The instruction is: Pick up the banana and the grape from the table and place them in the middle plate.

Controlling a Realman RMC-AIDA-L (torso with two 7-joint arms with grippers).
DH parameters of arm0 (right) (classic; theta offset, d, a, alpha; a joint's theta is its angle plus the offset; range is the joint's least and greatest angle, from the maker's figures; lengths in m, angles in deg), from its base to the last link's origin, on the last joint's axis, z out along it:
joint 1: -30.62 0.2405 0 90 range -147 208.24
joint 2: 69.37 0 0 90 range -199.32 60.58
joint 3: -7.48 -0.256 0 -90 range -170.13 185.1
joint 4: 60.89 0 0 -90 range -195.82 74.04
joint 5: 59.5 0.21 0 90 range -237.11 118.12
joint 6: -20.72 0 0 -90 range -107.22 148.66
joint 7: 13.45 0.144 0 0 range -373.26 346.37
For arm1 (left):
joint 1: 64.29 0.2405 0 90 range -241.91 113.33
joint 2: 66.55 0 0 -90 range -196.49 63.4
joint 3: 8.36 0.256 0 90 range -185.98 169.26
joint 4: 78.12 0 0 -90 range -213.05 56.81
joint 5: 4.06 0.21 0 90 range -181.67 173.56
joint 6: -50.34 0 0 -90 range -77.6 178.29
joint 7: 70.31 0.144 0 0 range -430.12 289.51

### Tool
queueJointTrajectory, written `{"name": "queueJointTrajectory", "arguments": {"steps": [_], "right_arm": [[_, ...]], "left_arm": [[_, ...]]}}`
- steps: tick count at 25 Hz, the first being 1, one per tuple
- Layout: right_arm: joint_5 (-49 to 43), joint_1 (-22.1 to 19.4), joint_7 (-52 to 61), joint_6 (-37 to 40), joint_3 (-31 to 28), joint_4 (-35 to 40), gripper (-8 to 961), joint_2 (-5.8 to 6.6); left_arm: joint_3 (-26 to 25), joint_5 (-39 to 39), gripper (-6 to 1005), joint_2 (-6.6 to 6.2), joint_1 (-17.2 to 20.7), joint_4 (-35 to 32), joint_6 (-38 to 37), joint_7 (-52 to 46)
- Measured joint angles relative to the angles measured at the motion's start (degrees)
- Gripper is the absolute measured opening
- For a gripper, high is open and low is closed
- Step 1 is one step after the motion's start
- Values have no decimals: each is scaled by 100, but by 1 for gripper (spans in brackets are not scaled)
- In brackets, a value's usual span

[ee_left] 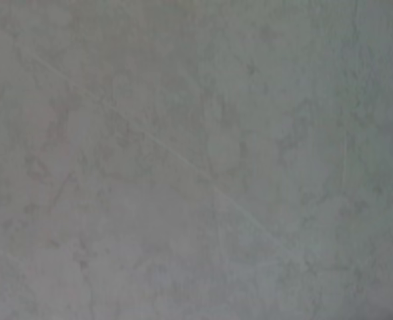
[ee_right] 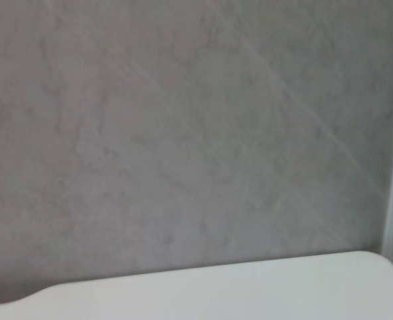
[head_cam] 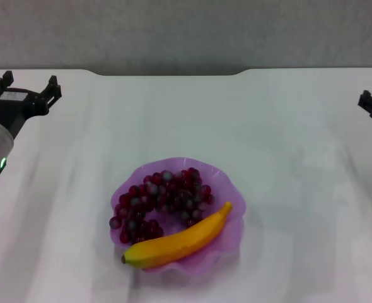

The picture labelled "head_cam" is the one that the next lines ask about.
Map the dark red grape bunch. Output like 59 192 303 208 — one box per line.
108 167 216 246

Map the yellow banana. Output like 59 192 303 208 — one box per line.
121 201 233 270

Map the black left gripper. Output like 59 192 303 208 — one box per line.
0 70 63 139

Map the purple wavy-edged plate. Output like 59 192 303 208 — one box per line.
110 157 247 276

